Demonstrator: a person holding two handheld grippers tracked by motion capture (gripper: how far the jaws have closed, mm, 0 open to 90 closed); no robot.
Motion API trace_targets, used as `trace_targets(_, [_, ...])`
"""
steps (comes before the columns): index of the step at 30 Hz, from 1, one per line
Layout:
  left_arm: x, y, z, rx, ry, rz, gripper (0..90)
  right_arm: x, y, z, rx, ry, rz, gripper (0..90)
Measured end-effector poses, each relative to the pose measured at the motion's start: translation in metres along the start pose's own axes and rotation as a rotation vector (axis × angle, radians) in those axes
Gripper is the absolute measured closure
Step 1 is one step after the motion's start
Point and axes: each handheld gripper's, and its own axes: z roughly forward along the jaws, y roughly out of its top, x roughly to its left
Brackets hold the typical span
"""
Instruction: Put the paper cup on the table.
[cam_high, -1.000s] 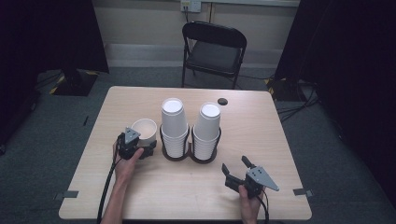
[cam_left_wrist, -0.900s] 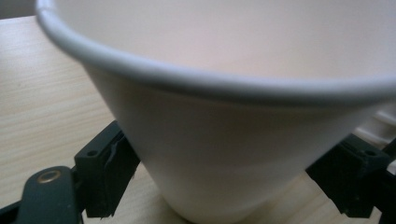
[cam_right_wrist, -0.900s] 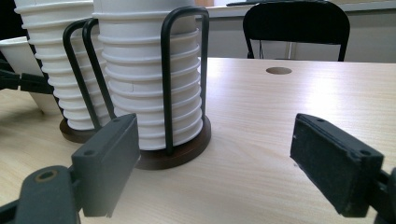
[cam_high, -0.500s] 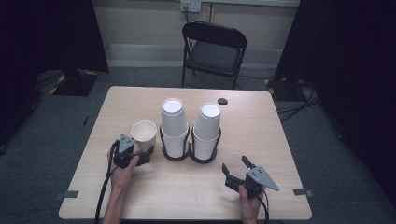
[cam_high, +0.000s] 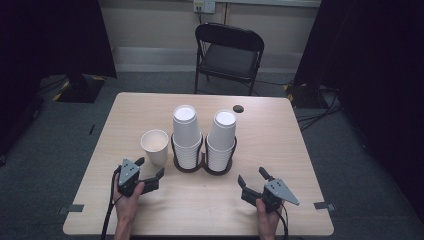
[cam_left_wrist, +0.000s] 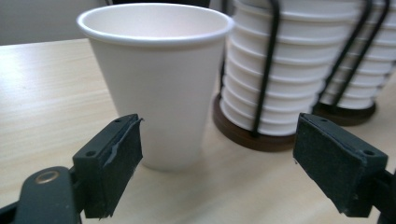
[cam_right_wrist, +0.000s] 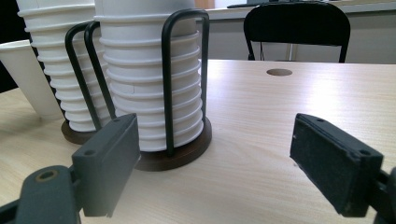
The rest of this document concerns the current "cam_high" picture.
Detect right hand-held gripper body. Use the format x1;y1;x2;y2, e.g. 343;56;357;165
261;178;300;214

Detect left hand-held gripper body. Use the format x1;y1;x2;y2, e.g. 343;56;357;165
117;158;146;198

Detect single white paper cup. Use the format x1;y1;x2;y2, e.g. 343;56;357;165
140;128;170;167

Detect black double cup holder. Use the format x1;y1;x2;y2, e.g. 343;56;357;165
170;133;238;177

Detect stack of white paper cups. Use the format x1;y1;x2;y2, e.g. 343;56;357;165
171;104;203;170
205;109;238;173

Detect person's right hand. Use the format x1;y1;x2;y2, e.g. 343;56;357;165
255;198;284;240

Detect person's left hand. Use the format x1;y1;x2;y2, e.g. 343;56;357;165
113;174;146;223

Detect grey tape strip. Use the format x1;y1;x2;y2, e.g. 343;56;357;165
58;203;85;215
313;201;336;212

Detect black stand base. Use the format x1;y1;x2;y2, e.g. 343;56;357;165
53;73;106;104
284;83;321;109

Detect black folding chair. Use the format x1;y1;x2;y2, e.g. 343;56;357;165
194;22;265;97

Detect black curtain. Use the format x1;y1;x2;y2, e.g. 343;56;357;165
293;0;424;221
0;0;118;158

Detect right hand-held gripper cable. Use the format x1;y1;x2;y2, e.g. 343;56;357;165
275;204;290;240

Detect hand-held gripper cable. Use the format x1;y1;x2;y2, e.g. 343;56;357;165
100;165;123;240
275;204;290;240

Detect left hand-held gripper cable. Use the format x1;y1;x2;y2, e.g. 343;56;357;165
100;165;123;240

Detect black floor cables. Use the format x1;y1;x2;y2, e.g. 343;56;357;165
296;85;343;132

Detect white wall socket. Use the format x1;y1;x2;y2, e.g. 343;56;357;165
193;0;217;14

